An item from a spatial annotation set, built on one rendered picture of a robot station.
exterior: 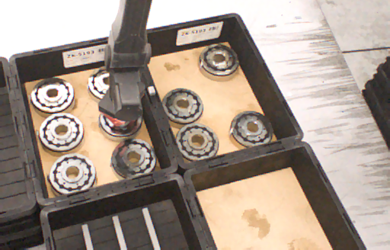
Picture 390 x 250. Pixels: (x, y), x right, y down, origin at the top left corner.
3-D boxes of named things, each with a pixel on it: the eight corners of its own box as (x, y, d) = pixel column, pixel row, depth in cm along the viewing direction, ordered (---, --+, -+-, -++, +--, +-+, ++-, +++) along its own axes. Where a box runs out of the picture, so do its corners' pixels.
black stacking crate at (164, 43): (128, 62, 136) (129, 33, 126) (228, 41, 142) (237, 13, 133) (175, 193, 116) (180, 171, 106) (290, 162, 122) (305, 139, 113)
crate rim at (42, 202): (9, 61, 121) (7, 54, 119) (128, 38, 128) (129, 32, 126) (39, 212, 101) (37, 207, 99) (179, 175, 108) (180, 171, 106)
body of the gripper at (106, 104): (145, 88, 114) (147, 70, 108) (122, 122, 110) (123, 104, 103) (120, 76, 116) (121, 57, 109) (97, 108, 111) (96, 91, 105)
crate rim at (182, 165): (129, 38, 128) (129, 32, 126) (236, 17, 134) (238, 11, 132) (179, 175, 108) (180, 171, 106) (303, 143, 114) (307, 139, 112)
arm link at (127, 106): (149, 39, 98) (106, 40, 96) (159, 88, 93) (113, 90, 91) (141, 73, 108) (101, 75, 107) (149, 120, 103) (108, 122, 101)
